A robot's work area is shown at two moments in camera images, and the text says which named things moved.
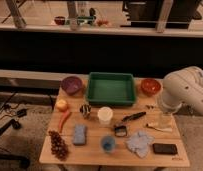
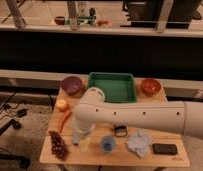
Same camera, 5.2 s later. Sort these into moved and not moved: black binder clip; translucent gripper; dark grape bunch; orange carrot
Moved: translucent gripper
Not moved: orange carrot; dark grape bunch; black binder clip
